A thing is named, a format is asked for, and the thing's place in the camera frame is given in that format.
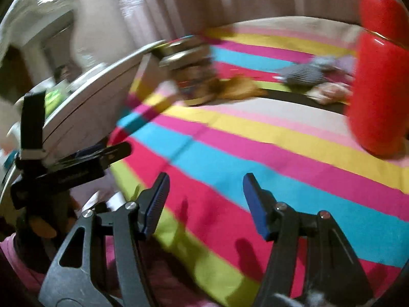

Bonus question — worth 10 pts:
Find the green tissue pack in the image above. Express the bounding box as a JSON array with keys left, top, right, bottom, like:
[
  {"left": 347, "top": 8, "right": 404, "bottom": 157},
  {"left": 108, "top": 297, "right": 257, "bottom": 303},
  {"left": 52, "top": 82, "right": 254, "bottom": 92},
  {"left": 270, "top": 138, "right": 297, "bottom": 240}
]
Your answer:
[{"left": 44, "top": 89, "right": 68, "bottom": 118}]

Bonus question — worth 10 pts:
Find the fruit print white cloth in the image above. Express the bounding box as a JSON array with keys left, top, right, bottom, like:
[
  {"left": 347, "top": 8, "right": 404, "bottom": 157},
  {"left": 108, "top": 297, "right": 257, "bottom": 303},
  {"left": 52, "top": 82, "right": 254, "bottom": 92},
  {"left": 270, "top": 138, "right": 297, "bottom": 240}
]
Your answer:
[{"left": 306, "top": 82, "right": 351, "bottom": 105}]

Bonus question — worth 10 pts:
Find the purple patterned knit mitten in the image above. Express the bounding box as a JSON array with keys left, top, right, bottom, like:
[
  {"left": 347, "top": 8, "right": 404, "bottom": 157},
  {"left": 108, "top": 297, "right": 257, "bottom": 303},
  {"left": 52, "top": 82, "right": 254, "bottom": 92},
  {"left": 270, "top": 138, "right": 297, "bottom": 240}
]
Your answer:
[{"left": 336, "top": 56, "right": 356, "bottom": 83}]

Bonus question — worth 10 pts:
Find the grey striped sock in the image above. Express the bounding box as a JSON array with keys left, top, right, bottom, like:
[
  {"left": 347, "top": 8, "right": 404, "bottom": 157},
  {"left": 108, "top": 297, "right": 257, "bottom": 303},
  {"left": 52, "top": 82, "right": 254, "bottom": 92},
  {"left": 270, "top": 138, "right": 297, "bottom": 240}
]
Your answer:
[{"left": 277, "top": 64, "right": 326, "bottom": 87}]

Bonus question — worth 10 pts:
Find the grey drawstring pouch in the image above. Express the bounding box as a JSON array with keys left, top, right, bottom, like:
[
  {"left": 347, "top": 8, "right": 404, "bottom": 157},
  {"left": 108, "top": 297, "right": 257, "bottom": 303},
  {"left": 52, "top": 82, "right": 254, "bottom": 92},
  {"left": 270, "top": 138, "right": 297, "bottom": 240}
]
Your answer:
[{"left": 310, "top": 56, "right": 342, "bottom": 72}]

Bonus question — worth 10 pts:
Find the metal lidded snack jar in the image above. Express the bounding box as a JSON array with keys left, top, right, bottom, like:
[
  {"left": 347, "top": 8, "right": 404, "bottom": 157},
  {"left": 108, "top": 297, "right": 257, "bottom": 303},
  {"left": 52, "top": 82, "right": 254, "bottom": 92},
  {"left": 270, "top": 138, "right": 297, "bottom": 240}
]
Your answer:
[{"left": 154, "top": 35, "right": 218, "bottom": 106}]

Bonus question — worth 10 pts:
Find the orange mesh sponge bag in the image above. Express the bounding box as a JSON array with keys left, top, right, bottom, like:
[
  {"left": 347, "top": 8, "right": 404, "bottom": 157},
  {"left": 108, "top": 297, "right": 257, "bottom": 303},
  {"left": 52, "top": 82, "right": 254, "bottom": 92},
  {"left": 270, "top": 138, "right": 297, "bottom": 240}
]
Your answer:
[{"left": 216, "top": 75, "right": 266, "bottom": 101}]

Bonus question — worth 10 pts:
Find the red plastic pitcher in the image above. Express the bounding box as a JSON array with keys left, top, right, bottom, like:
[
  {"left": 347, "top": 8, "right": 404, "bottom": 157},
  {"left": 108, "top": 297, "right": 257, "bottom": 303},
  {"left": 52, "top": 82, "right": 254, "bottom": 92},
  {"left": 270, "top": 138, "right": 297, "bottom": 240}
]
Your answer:
[{"left": 347, "top": 0, "right": 408, "bottom": 157}]

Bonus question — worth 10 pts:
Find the ornate white mirror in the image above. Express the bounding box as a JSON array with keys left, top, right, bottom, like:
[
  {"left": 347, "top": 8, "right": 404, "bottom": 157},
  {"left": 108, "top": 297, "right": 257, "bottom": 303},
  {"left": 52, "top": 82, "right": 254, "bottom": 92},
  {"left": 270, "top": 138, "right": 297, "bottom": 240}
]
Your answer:
[{"left": 1, "top": 0, "right": 84, "bottom": 103}]

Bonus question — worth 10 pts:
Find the striped colourful tablecloth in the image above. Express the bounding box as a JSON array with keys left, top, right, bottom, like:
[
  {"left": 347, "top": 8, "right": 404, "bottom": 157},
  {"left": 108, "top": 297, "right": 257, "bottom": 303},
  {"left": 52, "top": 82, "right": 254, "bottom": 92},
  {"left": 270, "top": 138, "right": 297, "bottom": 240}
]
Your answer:
[{"left": 110, "top": 17, "right": 408, "bottom": 306}]

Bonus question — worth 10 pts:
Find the phone on left gripper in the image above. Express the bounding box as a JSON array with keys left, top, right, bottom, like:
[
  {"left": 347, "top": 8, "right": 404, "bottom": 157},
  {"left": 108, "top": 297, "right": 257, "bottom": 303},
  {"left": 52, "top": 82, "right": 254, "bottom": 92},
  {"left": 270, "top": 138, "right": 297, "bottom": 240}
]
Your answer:
[{"left": 20, "top": 91, "right": 46, "bottom": 160}]

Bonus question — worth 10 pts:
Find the white dresser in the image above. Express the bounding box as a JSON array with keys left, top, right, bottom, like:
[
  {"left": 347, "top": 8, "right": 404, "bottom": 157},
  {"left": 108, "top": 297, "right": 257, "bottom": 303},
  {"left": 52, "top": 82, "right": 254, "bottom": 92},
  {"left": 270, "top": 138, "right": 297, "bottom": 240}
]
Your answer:
[{"left": 43, "top": 40, "right": 166, "bottom": 164}]

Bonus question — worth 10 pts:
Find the beige curtain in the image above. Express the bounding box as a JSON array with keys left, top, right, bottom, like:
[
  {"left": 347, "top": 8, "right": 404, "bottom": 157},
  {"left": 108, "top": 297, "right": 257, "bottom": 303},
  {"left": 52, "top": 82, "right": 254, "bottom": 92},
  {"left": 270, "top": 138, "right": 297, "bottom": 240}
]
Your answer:
[{"left": 108, "top": 0, "right": 394, "bottom": 42}]

